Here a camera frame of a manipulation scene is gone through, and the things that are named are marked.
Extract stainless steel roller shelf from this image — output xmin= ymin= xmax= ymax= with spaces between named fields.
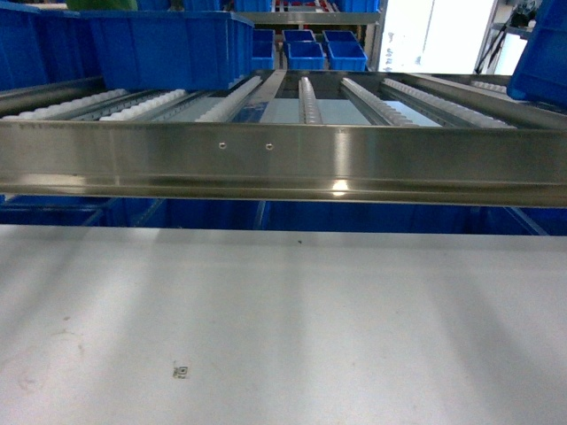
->
xmin=1 ymin=70 xmax=566 ymax=207

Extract small blue bin background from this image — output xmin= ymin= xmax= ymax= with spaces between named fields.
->
xmin=252 ymin=29 xmax=276 ymax=70
xmin=322 ymin=30 xmax=368 ymax=72
xmin=283 ymin=29 xmax=325 ymax=71

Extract QR code sticker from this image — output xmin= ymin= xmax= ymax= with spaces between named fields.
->
xmin=173 ymin=366 xmax=189 ymax=379

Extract large blue bin upper-left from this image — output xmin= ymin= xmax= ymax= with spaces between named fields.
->
xmin=81 ymin=11 xmax=254 ymax=90

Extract blue bin upper-right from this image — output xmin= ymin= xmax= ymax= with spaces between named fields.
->
xmin=507 ymin=0 xmax=566 ymax=108

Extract far left blue bin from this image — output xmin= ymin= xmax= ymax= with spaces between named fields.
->
xmin=1 ymin=2 xmax=101 ymax=90

